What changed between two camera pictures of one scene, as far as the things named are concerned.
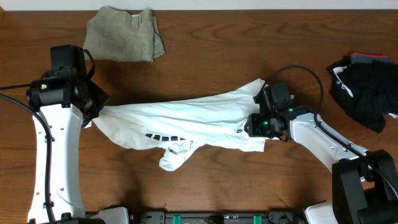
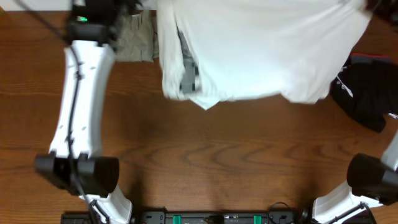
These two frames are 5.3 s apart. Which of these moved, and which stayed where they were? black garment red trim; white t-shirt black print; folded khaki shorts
Moved: white t-shirt black print
Stayed: folded khaki shorts; black garment red trim
